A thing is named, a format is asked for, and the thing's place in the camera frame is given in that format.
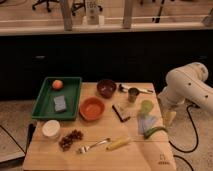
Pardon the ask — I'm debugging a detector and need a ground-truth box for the yellow banana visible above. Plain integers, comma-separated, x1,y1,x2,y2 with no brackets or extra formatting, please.
106,137,131,151

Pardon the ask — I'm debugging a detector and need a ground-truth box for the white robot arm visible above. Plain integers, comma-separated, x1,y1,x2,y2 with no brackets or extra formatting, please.
158,62,213,127

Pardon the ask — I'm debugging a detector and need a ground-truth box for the dark maroon bowl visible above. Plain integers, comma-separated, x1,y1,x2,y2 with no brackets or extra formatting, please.
97,79,117,98

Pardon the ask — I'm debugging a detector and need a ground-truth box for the red bowl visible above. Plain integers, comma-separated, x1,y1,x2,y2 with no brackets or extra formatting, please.
79,97,105,121

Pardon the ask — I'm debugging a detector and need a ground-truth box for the green pepper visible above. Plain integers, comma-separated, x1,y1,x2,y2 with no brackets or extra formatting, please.
143,126,168,139

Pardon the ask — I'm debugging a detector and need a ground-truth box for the light green cup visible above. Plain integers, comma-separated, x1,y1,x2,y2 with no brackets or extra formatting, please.
141,100,154,115

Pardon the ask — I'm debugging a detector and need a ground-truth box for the light blue cloth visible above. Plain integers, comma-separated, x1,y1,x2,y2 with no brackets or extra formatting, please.
137,114,157,134

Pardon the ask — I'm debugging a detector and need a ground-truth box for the metal measuring cup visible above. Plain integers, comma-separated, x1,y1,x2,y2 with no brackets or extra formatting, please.
128,88,139,103

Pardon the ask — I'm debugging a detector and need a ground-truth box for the dark chocolate bar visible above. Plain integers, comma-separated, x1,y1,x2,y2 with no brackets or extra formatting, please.
112,105,130,122

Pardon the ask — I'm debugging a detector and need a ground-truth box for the silver fork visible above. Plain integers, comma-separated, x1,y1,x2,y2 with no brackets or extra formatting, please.
76,138,111,154

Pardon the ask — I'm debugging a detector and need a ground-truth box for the bunch of dark grapes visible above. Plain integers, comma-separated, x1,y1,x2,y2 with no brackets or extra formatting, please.
59,130,83,151

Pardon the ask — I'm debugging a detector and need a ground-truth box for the grey sponge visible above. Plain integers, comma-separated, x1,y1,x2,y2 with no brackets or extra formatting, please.
53,95,67,112

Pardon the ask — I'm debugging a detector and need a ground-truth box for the green plastic tray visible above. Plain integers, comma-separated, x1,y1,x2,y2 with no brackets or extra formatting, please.
32,77,82,121

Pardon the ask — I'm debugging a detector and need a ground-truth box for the orange fruit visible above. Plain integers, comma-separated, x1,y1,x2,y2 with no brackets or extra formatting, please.
52,80,63,90

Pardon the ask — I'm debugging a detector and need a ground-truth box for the white cup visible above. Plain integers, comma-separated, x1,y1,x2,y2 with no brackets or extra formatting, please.
42,120,60,139

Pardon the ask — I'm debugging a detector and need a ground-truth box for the black office chair base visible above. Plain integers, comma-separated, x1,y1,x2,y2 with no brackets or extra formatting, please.
32,0,59,13

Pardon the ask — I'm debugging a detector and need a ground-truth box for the black handled utensil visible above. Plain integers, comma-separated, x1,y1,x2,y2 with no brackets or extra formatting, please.
118,83,155,95

